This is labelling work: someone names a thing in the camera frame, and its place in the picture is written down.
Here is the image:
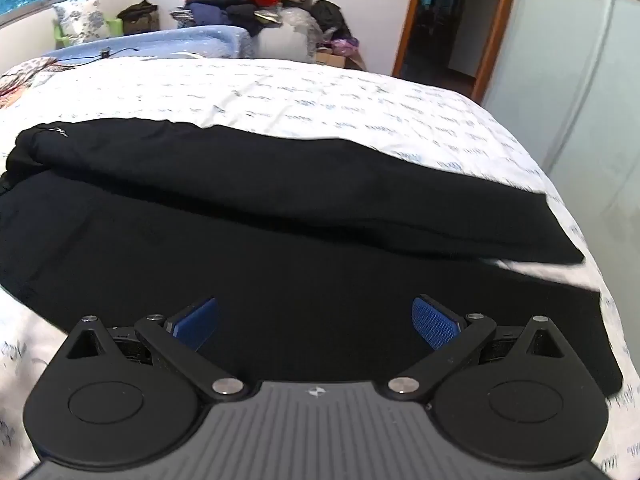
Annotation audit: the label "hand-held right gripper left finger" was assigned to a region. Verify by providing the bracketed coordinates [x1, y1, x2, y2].
[65, 296, 247, 402]

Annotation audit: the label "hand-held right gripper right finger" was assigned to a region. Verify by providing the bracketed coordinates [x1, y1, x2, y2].
[386, 295, 567, 402]

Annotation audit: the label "black pants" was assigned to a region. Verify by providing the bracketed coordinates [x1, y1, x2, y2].
[0, 117, 624, 397]

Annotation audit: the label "bed with white printed sheet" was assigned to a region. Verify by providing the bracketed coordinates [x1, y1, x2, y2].
[0, 57, 640, 480]

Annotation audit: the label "white sliding wardrobe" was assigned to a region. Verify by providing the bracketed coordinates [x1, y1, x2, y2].
[482, 0, 640, 322]

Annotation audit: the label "blue dotted mattress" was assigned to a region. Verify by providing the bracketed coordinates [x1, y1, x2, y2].
[42, 25, 258, 66]

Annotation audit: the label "cardboard box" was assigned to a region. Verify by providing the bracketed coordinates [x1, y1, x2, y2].
[315, 47, 367, 71]

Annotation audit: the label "floral patterned cloth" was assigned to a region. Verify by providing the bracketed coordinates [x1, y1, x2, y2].
[0, 56, 58, 107]

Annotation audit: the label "clear plastic bag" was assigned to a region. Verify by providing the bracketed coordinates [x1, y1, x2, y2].
[257, 7, 324, 64]

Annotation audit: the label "green plastic chair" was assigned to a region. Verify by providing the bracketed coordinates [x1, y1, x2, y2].
[52, 17, 124, 49]

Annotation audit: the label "dark olive bag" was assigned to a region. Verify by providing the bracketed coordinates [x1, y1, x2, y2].
[117, 0, 161, 36]

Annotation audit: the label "black bag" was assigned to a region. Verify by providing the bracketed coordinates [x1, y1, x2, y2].
[310, 0, 354, 41]

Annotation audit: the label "floral pillow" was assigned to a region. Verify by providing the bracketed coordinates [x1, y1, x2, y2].
[51, 0, 111, 47]

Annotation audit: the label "black cable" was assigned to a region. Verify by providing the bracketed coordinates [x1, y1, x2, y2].
[55, 47, 139, 64]

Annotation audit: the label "wooden door frame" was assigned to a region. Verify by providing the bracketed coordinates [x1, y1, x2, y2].
[392, 0, 524, 104]

